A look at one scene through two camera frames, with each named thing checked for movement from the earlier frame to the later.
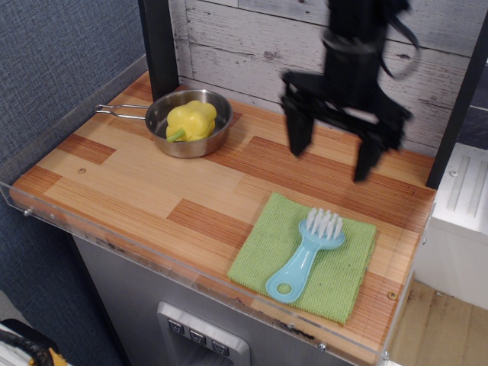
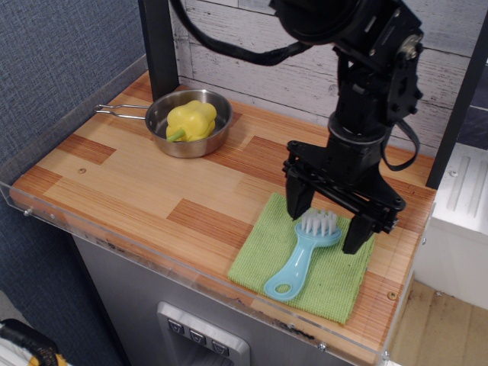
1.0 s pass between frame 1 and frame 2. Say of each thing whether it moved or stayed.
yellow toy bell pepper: stayed
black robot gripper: moved
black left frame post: stayed
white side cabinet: stayed
